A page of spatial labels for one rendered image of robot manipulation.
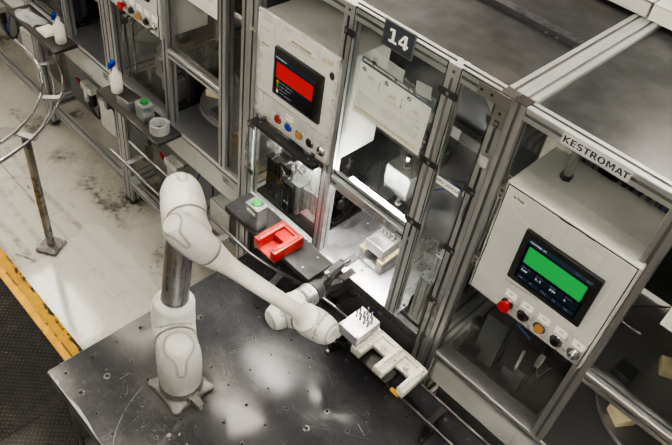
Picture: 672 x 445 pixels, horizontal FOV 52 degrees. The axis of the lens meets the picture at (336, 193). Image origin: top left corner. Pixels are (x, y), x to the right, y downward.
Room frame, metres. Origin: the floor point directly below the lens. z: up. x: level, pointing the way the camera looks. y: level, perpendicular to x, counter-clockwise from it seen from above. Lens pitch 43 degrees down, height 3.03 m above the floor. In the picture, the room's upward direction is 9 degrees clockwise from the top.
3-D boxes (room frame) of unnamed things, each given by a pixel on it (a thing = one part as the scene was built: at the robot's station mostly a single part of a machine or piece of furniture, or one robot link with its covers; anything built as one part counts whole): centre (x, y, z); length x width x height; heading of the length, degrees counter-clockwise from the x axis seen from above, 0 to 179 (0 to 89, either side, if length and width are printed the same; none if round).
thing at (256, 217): (2.04, 0.31, 0.97); 0.08 x 0.08 x 0.12; 51
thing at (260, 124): (2.06, 0.23, 1.37); 0.36 x 0.04 x 0.04; 51
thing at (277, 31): (2.16, 0.14, 1.60); 0.42 x 0.29 x 0.46; 51
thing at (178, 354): (1.37, 0.46, 0.85); 0.18 x 0.16 x 0.22; 23
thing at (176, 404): (1.34, 0.45, 0.71); 0.22 x 0.18 x 0.06; 51
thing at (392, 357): (1.52, -0.25, 0.84); 0.36 x 0.14 x 0.10; 51
